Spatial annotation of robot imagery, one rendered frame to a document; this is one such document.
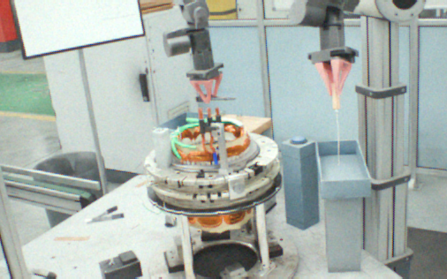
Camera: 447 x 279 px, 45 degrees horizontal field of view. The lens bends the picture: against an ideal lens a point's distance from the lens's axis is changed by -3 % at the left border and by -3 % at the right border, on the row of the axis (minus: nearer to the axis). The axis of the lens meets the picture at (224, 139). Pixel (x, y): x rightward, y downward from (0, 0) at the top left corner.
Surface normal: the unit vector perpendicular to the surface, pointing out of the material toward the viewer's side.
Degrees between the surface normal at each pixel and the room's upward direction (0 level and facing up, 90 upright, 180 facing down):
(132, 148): 90
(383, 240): 90
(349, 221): 90
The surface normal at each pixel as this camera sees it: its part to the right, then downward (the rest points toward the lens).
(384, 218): 0.38, 0.28
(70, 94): -0.51, 0.33
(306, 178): 0.63, 0.20
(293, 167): -0.77, 0.29
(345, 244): -0.11, 0.34
